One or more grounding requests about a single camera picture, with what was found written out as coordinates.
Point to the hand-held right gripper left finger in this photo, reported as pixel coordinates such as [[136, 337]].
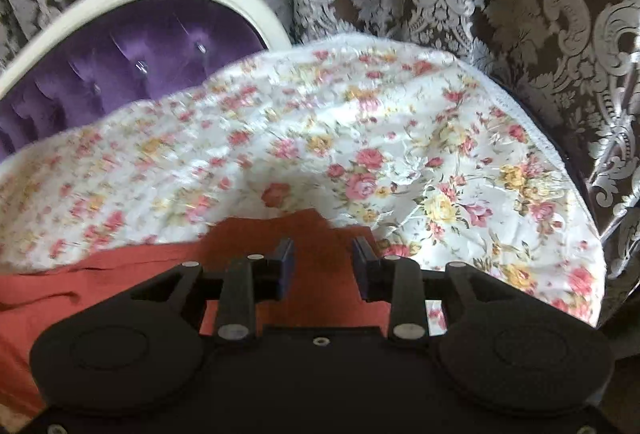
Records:
[[285, 264]]

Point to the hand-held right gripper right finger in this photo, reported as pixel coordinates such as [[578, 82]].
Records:
[[360, 264]]

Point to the red pants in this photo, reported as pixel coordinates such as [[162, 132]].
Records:
[[50, 299]]

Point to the floral bedsheet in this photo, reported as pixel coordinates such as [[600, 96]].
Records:
[[350, 123]]

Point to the purple tufted headboard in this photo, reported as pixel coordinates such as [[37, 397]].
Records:
[[125, 58]]

